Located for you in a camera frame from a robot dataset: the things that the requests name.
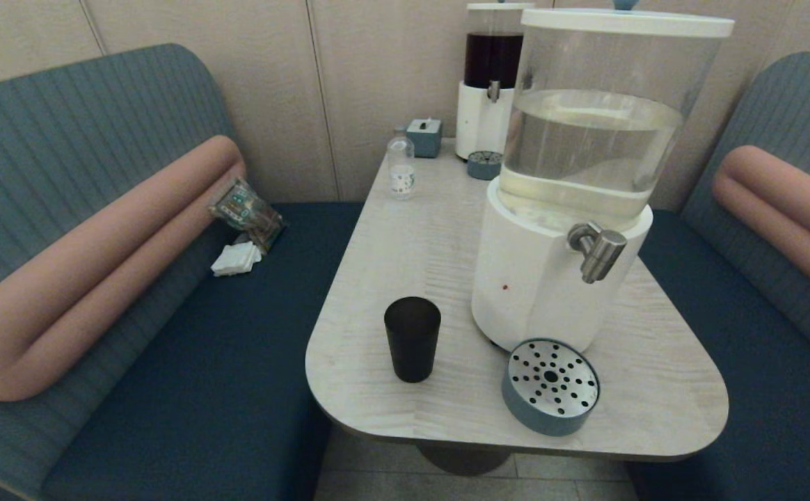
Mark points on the black plastic cup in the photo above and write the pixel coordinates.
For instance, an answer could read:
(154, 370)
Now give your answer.
(412, 341)

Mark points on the clear plastic bottle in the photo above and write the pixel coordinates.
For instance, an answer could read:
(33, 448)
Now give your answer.
(401, 167)

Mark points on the blue tissue box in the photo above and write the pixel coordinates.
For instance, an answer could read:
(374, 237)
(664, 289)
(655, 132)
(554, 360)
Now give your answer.
(424, 139)

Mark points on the small blue drip tray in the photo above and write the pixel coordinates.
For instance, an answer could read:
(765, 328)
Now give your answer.
(483, 167)

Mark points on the large clear water dispenser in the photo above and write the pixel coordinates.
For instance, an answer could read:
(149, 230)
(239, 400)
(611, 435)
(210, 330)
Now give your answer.
(537, 278)

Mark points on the dark drink dispenser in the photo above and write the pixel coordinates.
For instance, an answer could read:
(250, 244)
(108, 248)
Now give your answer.
(481, 118)

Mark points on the clear snack packet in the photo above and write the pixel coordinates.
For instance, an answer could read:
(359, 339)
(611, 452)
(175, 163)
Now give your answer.
(246, 212)

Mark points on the white paper napkins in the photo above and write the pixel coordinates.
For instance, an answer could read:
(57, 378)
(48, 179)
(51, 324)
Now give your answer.
(236, 259)

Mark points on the large blue perforated drip tray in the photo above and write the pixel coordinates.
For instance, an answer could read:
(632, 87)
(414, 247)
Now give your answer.
(550, 379)

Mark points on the steel dispenser tap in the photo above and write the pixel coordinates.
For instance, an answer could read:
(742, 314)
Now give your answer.
(603, 250)

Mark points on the teal ribbed booth sofa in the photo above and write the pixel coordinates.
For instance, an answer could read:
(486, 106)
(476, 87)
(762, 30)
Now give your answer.
(168, 383)
(760, 390)

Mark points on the pink bolster cushion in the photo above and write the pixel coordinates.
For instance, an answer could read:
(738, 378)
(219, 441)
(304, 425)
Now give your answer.
(99, 264)
(788, 209)

